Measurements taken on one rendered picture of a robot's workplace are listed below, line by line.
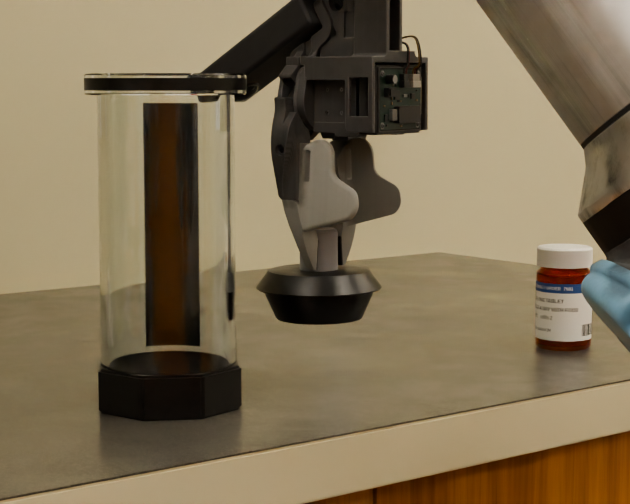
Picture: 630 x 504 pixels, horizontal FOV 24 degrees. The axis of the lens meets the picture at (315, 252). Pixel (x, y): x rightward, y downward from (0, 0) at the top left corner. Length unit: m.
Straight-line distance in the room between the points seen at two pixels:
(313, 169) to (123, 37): 0.66
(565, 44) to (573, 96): 0.02
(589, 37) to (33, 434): 0.55
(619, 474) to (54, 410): 0.45
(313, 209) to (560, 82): 0.54
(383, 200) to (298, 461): 0.24
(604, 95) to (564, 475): 0.66
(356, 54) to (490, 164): 1.02
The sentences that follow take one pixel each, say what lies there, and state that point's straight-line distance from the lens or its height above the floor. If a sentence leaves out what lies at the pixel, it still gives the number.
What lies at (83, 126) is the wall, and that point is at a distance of 1.63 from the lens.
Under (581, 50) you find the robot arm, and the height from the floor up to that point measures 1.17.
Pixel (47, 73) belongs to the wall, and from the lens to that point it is 1.61.
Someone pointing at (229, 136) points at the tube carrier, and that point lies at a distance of 0.97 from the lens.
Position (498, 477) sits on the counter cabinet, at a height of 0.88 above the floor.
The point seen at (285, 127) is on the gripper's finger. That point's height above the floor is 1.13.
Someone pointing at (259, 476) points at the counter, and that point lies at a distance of 0.89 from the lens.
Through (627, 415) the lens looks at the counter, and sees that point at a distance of 1.12.
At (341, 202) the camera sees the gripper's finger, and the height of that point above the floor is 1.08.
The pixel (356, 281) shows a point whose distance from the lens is 1.04.
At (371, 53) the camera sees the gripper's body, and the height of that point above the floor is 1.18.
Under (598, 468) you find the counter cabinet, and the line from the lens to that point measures 1.15.
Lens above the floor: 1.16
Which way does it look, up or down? 7 degrees down
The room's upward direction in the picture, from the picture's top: straight up
